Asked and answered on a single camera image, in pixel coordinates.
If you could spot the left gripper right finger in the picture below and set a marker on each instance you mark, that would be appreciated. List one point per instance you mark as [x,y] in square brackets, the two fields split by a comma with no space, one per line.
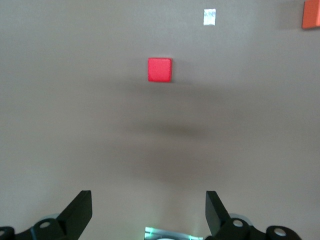
[217,217]

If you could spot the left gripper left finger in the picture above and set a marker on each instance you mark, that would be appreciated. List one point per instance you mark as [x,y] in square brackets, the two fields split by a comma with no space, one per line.
[75,215]

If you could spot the red wooden block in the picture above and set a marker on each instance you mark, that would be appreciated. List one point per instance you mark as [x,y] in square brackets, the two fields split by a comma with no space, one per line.
[160,70]

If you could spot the small silver tape patch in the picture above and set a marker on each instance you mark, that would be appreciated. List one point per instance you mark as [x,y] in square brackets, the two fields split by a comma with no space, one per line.
[209,17]

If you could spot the orange wooden block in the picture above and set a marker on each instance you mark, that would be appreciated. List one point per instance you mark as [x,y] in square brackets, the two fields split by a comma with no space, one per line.
[312,13]

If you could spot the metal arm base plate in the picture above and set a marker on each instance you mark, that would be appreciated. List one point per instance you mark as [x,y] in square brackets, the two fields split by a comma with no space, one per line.
[170,232]

